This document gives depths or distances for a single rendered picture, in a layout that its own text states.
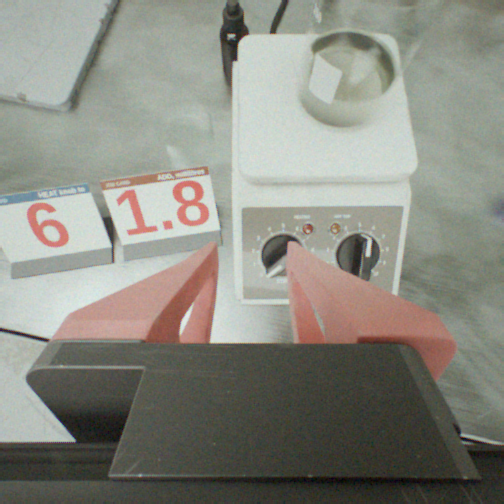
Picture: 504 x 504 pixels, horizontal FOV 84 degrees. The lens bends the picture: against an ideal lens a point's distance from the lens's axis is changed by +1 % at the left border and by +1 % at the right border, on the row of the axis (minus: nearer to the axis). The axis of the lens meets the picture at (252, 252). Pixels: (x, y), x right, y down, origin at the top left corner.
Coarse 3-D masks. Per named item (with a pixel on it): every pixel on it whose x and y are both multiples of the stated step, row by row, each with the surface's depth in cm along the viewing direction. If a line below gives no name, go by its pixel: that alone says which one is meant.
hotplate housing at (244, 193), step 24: (240, 192) 20; (264, 192) 20; (288, 192) 20; (312, 192) 20; (336, 192) 20; (360, 192) 20; (384, 192) 20; (408, 192) 21; (240, 216) 20; (240, 240) 21; (240, 264) 21; (240, 288) 22
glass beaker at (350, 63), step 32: (320, 0) 13; (352, 0) 12; (384, 0) 16; (416, 0) 15; (320, 32) 14; (352, 32) 13; (384, 32) 12; (416, 32) 13; (320, 64) 15; (352, 64) 14; (384, 64) 14; (320, 96) 17; (352, 96) 16; (384, 96) 17; (320, 128) 19; (352, 128) 19
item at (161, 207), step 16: (112, 192) 24; (128, 192) 24; (144, 192) 24; (160, 192) 24; (176, 192) 24; (192, 192) 24; (208, 192) 25; (112, 208) 24; (128, 208) 24; (144, 208) 25; (160, 208) 25; (176, 208) 25; (192, 208) 25; (208, 208) 25; (128, 224) 25; (144, 224) 25; (160, 224) 25; (176, 224) 25; (192, 224) 26; (208, 224) 26
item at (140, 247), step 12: (108, 204) 24; (216, 216) 26; (192, 228) 26; (204, 228) 26; (216, 228) 26; (132, 240) 26; (144, 240) 26; (156, 240) 26; (168, 240) 26; (180, 240) 26; (192, 240) 26; (204, 240) 26; (216, 240) 26; (132, 252) 26; (144, 252) 26; (156, 252) 26; (168, 252) 26
